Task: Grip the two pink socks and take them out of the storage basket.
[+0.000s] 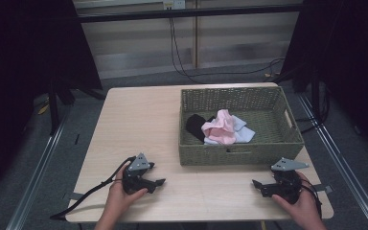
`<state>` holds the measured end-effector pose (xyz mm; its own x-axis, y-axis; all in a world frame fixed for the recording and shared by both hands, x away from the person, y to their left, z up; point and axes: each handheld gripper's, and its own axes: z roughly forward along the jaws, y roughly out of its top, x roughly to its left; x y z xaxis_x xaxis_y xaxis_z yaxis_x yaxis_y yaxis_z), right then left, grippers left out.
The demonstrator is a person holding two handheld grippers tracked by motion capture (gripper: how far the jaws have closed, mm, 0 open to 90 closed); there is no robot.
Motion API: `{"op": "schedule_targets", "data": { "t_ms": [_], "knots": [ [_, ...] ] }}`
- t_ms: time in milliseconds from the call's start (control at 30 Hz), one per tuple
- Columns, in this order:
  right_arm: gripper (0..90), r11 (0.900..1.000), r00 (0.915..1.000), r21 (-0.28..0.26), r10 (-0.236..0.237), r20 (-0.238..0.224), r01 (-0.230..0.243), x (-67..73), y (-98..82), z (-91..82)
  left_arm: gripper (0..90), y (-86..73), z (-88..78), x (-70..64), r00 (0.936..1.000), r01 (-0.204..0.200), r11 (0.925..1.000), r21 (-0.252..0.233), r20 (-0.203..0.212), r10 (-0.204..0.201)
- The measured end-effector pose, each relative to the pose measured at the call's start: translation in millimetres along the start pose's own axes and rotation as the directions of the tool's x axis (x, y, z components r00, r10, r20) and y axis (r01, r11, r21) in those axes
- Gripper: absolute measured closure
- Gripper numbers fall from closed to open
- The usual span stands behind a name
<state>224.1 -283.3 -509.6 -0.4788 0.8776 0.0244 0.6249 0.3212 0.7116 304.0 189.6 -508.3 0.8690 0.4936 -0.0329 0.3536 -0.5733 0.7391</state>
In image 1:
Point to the person's right hand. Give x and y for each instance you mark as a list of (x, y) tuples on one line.
[(302, 207)]

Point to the person's left hand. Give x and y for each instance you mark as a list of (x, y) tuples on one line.
[(119, 195)]

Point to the metal floor rail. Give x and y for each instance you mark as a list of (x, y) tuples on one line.
[(35, 179), (341, 159)]

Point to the black horizontal bar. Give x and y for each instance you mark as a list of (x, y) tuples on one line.
[(188, 13)]

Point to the black metal stand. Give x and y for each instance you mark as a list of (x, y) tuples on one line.
[(317, 102), (53, 108)]

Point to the green woven basket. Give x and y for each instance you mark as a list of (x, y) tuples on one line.
[(268, 127)]

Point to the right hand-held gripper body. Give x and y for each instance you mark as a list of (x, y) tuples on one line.
[(286, 185)]

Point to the dark curtain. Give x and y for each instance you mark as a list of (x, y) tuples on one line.
[(22, 64), (348, 64)]

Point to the yellow floor marker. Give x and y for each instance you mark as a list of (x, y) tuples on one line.
[(43, 108)]

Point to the white wall socket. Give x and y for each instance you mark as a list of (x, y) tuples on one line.
[(174, 4)]

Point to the black cloth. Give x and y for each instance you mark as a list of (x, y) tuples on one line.
[(195, 126)]

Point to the light blue cloth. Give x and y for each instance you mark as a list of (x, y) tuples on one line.
[(242, 131)]

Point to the grey tape strip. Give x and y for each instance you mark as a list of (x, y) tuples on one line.
[(324, 188), (73, 195)]

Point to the pink cloth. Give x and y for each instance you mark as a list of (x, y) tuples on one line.
[(220, 127)]

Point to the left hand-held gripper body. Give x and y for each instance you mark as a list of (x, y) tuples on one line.
[(133, 182)]

